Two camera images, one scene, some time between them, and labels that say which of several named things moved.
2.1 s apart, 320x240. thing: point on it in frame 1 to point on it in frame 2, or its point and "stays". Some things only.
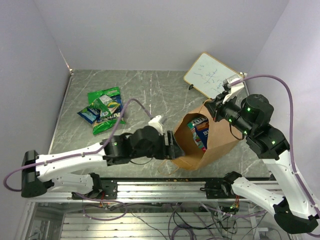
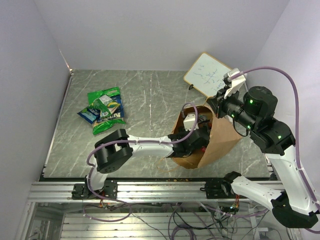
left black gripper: [173, 150] to [184, 133]
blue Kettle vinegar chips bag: [116, 114] stays
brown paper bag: [220, 139] stays
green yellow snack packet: [106, 105] stays
